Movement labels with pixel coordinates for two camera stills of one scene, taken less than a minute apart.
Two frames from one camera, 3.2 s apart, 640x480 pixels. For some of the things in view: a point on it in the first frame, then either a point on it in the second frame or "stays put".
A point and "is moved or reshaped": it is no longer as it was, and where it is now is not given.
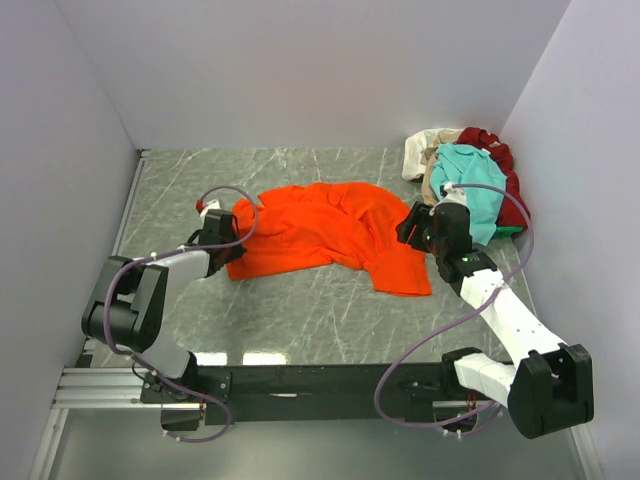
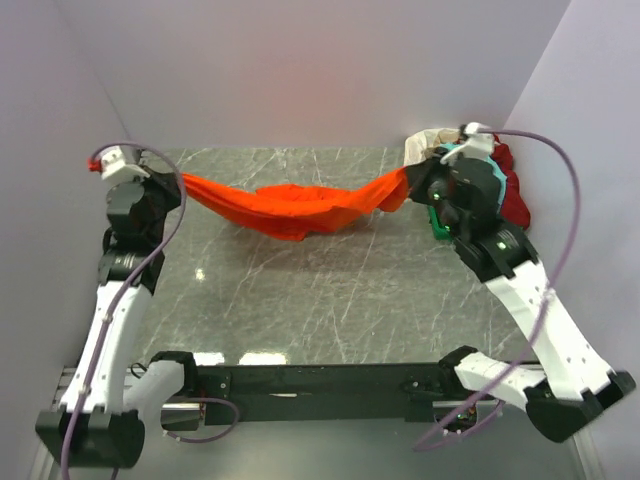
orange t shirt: [329, 225] is moved or reshaped
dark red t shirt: [511, 213] stays put
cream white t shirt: [414, 144] stays put
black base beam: [306, 394] stays put
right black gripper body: [413, 228] → [422, 175]
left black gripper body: [232, 248] → [167, 186]
